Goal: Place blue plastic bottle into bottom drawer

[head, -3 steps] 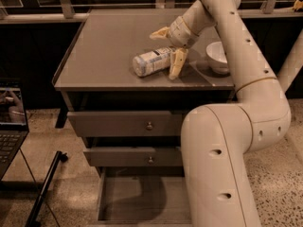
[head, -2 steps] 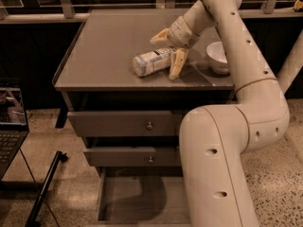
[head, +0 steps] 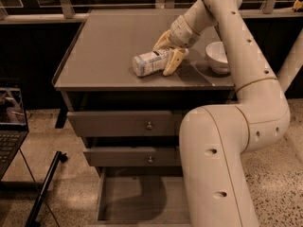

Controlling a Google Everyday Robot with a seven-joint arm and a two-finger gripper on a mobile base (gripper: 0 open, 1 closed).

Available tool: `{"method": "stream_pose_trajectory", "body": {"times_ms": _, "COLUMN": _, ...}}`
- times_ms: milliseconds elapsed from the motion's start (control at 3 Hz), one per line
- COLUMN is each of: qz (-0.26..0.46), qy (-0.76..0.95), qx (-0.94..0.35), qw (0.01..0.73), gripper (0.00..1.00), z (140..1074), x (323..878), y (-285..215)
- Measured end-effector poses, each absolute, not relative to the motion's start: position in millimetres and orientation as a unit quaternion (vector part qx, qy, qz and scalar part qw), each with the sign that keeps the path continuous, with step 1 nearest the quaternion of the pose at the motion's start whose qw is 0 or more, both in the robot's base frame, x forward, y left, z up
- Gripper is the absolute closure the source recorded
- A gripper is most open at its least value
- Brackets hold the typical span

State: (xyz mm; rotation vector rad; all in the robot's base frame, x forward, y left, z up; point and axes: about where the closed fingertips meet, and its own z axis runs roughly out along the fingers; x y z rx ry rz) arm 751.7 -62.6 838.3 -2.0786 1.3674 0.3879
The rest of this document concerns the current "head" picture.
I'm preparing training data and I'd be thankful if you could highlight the metal railing frame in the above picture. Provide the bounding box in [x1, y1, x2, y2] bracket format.
[0, 0, 303, 25]

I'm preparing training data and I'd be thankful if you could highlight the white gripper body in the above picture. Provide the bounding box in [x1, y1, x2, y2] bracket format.
[169, 15, 200, 48]

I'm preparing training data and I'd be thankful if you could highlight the grey drawer cabinet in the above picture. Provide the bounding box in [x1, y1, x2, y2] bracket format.
[51, 7, 246, 227]

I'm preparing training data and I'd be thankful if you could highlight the black stand leg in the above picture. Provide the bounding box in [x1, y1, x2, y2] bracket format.
[25, 151, 68, 227]

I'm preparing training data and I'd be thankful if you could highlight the white bowl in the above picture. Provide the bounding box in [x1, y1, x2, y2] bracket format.
[205, 42, 230, 75]

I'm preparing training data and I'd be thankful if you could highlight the black laptop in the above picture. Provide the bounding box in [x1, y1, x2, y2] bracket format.
[0, 79, 28, 180]

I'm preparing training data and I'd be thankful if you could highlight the grey drawer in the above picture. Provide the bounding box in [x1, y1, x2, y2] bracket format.
[83, 147, 181, 167]
[87, 166, 191, 227]
[67, 111, 182, 137]

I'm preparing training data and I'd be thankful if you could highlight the grey top drawer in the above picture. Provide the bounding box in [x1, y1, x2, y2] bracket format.
[67, 111, 182, 137]

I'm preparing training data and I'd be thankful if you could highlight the grey bottom drawer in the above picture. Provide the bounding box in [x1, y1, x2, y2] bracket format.
[87, 166, 191, 227]

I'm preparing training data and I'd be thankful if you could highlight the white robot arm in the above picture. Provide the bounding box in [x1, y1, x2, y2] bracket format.
[156, 0, 290, 227]

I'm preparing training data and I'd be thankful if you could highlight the blue plastic bottle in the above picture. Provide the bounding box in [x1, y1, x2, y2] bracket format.
[133, 48, 170, 78]

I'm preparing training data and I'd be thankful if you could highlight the white diagonal pole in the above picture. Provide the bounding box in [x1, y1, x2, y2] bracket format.
[277, 28, 303, 92]

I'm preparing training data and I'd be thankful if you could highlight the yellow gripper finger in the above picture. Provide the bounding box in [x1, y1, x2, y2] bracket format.
[153, 30, 174, 50]
[163, 47, 187, 76]

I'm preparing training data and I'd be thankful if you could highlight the grey middle drawer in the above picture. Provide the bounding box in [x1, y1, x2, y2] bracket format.
[83, 147, 181, 167]

